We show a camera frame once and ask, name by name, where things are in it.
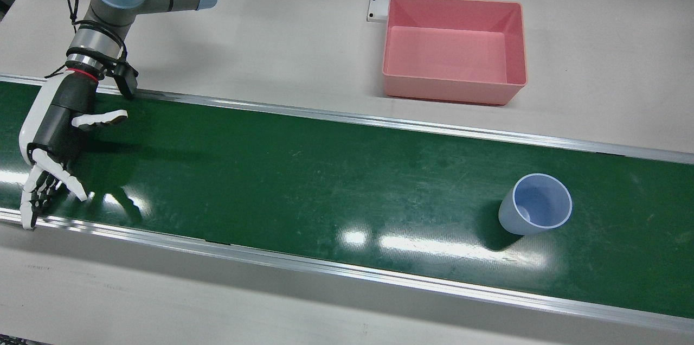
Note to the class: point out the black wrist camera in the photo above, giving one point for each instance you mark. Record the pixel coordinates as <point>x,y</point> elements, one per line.
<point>127,80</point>

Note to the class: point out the green conveyor belt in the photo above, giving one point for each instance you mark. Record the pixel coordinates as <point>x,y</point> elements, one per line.
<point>325,171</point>

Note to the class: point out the pink plastic box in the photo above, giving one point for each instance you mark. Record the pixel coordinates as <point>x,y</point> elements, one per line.
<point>450,52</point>

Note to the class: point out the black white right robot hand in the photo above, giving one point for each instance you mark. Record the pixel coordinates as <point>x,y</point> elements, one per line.
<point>59,117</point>

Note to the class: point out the light blue plastic cup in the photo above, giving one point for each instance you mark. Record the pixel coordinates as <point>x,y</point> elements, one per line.
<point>509,215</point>

